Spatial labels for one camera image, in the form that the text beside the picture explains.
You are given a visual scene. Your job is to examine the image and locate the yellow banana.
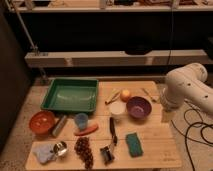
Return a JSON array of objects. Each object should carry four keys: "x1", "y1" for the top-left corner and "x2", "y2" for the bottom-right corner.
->
[{"x1": 105, "y1": 89, "x2": 120, "y2": 105}]

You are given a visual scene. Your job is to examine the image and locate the small metal cup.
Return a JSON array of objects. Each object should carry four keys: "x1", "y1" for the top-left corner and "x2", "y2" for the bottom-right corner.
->
[{"x1": 53, "y1": 141, "x2": 68, "y2": 157}]

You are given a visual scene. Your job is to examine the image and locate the white paper cup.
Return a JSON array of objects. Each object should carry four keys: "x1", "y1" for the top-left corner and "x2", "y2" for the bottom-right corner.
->
[{"x1": 109, "y1": 101, "x2": 126, "y2": 120}]

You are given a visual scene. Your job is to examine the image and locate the orange carrot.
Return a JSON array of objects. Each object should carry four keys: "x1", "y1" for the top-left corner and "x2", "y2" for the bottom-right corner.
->
[{"x1": 74, "y1": 124, "x2": 99, "y2": 136}]

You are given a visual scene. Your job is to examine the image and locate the orange bowl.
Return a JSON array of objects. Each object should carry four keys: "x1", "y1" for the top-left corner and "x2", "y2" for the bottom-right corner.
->
[{"x1": 29, "y1": 111, "x2": 55, "y2": 135}]

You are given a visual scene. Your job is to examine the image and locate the black floor cables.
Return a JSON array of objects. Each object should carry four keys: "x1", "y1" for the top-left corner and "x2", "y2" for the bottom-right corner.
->
[{"x1": 170, "y1": 101, "x2": 213, "y2": 171}]

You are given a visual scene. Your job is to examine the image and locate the purple bowl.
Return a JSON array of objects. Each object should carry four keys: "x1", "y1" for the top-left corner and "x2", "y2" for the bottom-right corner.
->
[{"x1": 126, "y1": 96, "x2": 152, "y2": 119}]

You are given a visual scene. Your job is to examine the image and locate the bunch of dark grapes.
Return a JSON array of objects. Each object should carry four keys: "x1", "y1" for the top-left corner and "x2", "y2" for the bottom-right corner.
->
[{"x1": 74, "y1": 137, "x2": 94, "y2": 170}]

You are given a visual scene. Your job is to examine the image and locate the small wooden utensil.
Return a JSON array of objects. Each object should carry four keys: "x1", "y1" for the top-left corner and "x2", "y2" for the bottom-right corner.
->
[{"x1": 141, "y1": 88, "x2": 157, "y2": 103}]

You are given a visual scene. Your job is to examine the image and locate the metal shelf rail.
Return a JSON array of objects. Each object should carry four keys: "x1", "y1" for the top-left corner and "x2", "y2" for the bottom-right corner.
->
[{"x1": 25, "y1": 50, "x2": 213, "y2": 68}]

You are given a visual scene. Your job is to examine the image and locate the green sponge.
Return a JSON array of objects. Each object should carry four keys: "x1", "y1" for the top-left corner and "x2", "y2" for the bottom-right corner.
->
[{"x1": 125, "y1": 133, "x2": 143, "y2": 157}]

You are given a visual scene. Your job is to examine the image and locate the light blue cloth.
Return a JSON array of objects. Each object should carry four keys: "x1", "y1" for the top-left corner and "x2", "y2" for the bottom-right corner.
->
[{"x1": 33, "y1": 144, "x2": 56, "y2": 164}]

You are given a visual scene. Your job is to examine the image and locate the blue plastic cup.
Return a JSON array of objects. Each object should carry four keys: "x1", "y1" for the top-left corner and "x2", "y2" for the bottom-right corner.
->
[{"x1": 74, "y1": 113, "x2": 88, "y2": 130}]

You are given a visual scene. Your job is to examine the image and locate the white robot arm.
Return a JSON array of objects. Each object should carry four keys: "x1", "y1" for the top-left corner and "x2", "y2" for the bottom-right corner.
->
[{"x1": 160, "y1": 63, "x2": 213, "y2": 116}]

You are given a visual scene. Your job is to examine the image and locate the green plastic tray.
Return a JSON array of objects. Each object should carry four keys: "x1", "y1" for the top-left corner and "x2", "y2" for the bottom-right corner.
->
[{"x1": 41, "y1": 78, "x2": 99, "y2": 114}]

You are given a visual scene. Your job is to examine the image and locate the orange round fruit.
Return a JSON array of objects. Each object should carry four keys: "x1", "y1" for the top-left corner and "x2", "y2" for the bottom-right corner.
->
[{"x1": 120, "y1": 89, "x2": 131, "y2": 102}]

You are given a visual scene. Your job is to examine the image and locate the black handled spatula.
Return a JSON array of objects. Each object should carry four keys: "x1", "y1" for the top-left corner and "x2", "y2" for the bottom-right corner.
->
[{"x1": 100, "y1": 117, "x2": 118, "y2": 165}]

